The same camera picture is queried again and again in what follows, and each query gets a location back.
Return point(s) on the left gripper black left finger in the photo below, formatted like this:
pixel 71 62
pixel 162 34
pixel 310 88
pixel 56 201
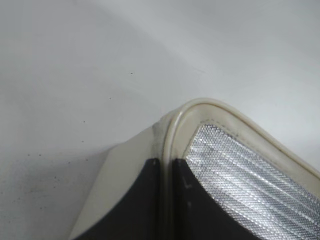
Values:
pixel 136 215

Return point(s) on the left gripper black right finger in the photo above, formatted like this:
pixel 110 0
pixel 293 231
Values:
pixel 196 215

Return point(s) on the cream zippered bag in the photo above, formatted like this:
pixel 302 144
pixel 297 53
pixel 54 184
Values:
pixel 258 182

